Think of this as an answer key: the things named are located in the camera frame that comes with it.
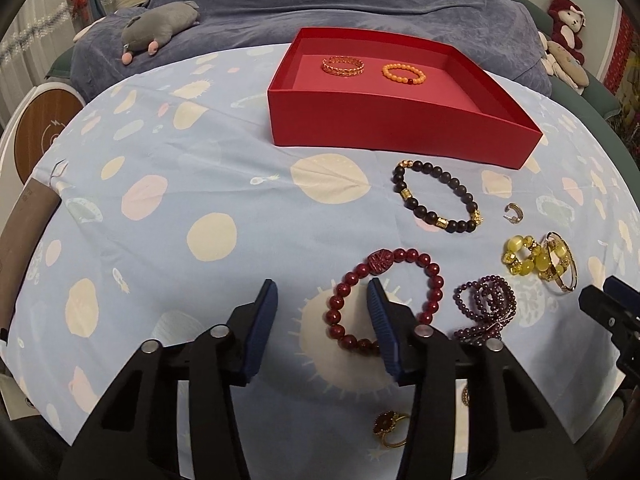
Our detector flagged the dark red bead bracelet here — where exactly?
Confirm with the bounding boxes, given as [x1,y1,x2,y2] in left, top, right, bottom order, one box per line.
[323,246,446,357]

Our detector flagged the gold ring with red flower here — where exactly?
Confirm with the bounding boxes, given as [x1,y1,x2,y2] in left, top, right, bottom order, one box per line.
[370,408,414,450]

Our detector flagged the yellow stone bracelet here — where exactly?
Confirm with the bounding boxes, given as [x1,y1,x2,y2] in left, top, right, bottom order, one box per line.
[501,234,554,281]

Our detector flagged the purple garnet bead strand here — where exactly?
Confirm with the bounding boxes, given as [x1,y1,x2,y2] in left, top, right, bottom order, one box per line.
[452,274,516,346]

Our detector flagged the small hoop earring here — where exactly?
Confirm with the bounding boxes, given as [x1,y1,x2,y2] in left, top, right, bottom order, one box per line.
[503,203,524,224]

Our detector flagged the black bead bracelet gold spacers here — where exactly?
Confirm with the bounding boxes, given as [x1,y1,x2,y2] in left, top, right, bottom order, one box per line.
[390,159,483,234]

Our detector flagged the orange bead bracelet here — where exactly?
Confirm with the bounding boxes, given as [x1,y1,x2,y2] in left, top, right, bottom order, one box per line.
[380,62,428,86]

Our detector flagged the gold bangle with yellow stones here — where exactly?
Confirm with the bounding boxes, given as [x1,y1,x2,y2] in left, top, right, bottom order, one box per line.
[539,231,578,294]

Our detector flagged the gold hoop earring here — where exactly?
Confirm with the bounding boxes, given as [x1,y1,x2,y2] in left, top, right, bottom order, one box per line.
[461,385,470,408]

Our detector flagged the light blue planet-print sheet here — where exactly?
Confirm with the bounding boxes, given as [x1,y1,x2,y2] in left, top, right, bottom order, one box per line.
[3,46,639,462]

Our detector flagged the beige cushion plush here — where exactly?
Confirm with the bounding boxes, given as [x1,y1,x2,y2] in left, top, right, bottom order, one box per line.
[538,32,589,96]

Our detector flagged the red cardboard tray box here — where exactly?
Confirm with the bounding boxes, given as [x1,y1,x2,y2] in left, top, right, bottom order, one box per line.
[268,27,542,169]

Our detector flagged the brown leather pouch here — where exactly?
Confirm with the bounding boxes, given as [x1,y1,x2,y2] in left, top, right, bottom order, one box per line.
[0,178,61,342]

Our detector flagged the red monkey plush toy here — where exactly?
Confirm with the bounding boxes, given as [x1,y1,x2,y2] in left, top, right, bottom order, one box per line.
[548,0,586,65]

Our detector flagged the white round wooden-top device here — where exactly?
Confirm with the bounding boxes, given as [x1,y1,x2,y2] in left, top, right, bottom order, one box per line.
[1,81,86,196]

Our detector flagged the grey mole plush toy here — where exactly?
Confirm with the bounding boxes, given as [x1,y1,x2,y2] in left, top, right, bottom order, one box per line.
[120,1,200,66]

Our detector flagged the blue-grey velvet blanket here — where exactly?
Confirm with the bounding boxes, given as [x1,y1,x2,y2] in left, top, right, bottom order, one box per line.
[70,0,551,101]

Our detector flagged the white sheer curtain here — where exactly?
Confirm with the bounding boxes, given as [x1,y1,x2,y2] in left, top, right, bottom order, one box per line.
[1,0,76,128]

